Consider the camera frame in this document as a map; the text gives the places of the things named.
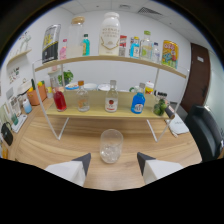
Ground blue bottle yellow cap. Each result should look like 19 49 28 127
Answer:
129 36 141 60

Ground dark spice jars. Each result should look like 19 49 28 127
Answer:
154 91 168 100

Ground dark cylinder tool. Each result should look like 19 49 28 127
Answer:
164 104 176 120

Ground wooden wall shelf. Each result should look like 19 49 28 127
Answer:
6 49 33 66

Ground yellow white cup red lid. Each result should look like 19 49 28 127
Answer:
144 80 155 95

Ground large white milk bottle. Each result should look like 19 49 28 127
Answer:
98 11 122 57

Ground green measuring cup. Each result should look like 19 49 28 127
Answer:
10 113 20 126

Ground tall black yellow can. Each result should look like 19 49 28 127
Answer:
41 23 62 64

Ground white blue cup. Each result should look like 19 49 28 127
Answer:
22 98 33 115

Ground glass jar cork lid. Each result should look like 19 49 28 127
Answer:
66 16 86 58

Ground clear bottle red label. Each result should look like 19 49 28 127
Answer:
104 79 120 114

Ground black armchair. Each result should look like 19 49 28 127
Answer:
184 104 224 163

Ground green potted plant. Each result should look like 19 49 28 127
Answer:
57 69 75 86

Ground white frame wooden shelf rack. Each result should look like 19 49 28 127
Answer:
32 54 190 143

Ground clear drinking glass with ice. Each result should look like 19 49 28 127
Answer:
99 128 124 164

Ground small pink bottle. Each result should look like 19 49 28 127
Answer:
59 38 68 61

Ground blue liquid bottle silver cap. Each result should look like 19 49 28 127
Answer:
130 83 146 115

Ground glass bottle green cap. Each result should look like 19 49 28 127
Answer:
139 30 154 62

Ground green limes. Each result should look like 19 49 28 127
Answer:
152 97 168 117

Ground white figurine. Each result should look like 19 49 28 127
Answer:
19 31 33 53

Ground ceiling air vent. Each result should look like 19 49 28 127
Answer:
137 6 163 17

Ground black kettle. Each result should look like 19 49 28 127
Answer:
0 122 15 147

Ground white kitchen scale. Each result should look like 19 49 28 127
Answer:
11 113 29 134

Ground white bowl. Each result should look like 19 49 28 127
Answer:
83 82 98 92

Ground white pot with lid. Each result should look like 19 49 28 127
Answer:
17 78 33 96

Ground small clear bottle blue cap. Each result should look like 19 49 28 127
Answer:
151 42 161 64

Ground small red liquid bottle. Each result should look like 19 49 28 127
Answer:
52 87 68 113

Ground orange storage basket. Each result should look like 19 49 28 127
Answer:
27 83 48 107

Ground red white small carton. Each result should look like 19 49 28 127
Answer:
118 34 128 57

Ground teal bottle black cap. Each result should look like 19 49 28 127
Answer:
82 33 91 57

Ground blue rim bowl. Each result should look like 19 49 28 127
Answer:
64 83 80 92

